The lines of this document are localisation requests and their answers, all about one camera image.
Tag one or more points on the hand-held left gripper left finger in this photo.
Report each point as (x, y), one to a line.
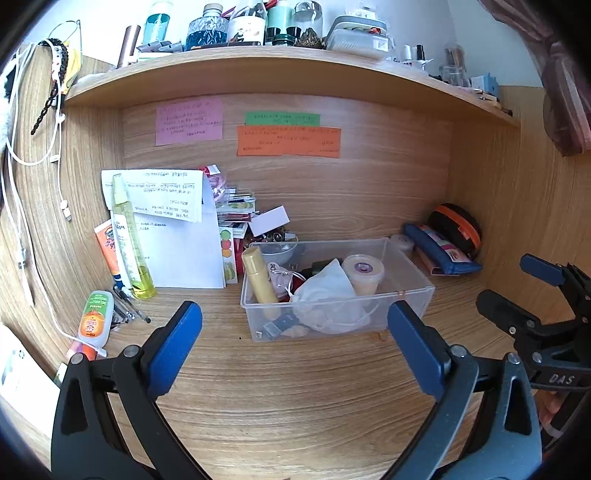
(178, 341)

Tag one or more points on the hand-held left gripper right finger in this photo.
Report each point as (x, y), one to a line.
(415, 346)

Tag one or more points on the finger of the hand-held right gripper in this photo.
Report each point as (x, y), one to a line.
(501, 307)
(540, 268)

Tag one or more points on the clear plastic box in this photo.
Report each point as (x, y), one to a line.
(406, 295)

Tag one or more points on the small blue card box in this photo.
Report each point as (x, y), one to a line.
(277, 326)

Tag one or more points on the white face mask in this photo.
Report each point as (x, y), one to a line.
(328, 295)

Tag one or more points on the yellow sunscreen bottle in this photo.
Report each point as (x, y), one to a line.
(258, 277)

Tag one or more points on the wooden desktop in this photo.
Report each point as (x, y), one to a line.
(300, 392)

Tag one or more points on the person's right hand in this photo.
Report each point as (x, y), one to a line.
(551, 410)

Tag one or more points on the bundle of dark pens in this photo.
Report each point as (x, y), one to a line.
(131, 308)

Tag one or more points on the blue pencil pouch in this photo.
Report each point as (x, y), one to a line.
(438, 249)

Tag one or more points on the green and white tube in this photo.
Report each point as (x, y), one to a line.
(94, 318)

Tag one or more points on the black and orange case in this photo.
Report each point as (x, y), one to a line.
(457, 226)

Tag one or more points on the white paper sheet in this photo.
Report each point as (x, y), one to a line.
(184, 249)

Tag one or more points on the small red tube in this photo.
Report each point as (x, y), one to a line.
(85, 349)

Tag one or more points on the cream plastic cup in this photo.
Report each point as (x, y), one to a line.
(362, 270)

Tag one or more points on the yellow spray bottle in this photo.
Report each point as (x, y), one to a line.
(131, 249)

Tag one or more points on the stack of small boxes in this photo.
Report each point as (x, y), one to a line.
(228, 249)

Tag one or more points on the pink round case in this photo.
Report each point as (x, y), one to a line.
(282, 286)

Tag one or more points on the orange cream tube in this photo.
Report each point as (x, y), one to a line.
(108, 244)

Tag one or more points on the dark green bottle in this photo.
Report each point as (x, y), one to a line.
(318, 266)

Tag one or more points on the small clear bowl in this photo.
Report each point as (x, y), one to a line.
(279, 251)

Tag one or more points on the red round item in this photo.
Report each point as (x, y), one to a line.
(298, 277)

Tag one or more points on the pile of small trinkets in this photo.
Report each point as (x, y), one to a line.
(277, 236)

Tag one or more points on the white card box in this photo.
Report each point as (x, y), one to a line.
(268, 220)

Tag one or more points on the white flat box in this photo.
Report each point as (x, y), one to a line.
(18, 369)

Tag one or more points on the pink snack packet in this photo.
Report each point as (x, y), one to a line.
(217, 182)

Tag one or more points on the brown curtain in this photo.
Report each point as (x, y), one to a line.
(563, 101)

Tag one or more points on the glass jar with brushes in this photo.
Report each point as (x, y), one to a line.
(455, 74)

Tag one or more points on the pink paper note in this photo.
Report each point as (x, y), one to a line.
(189, 121)

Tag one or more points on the orange paper note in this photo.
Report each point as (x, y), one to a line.
(288, 141)

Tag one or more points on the green paper note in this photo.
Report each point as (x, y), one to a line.
(281, 119)

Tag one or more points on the black nail polish bottle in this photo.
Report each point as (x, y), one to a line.
(420, 53)

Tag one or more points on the small white bottle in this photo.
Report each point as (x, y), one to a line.
(406, 53)

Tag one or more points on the clear lidded container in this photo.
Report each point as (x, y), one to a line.
(355, 39)

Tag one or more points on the small foil sachets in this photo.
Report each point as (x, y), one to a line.
(159, 46)

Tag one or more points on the wooden shelf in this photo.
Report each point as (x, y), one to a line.
(277, 60)

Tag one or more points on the rose brown tube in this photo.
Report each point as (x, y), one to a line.
(129, 46)

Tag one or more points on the dark patterned glass bottle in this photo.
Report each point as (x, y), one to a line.
(207, 32)

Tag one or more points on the teal bottle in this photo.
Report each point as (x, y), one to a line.
(158, 25)

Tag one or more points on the small golden figurine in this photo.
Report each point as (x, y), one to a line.
(309, 39)

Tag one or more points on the mint green bottle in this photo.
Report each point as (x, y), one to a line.
(279, 18)

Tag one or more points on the clear glass jar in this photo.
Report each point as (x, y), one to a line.
(307, 13)

